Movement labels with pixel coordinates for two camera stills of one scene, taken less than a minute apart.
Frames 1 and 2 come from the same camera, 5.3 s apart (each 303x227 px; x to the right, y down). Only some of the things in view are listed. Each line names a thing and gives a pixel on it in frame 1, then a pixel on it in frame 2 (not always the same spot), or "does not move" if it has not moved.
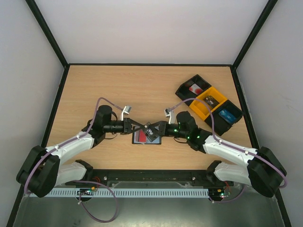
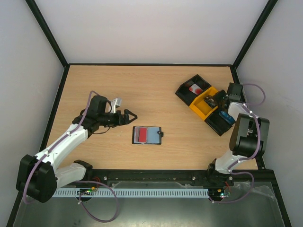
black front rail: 155,179 does not move
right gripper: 162,127 → 217,100
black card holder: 140,136 does not move
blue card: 227,116 does not move
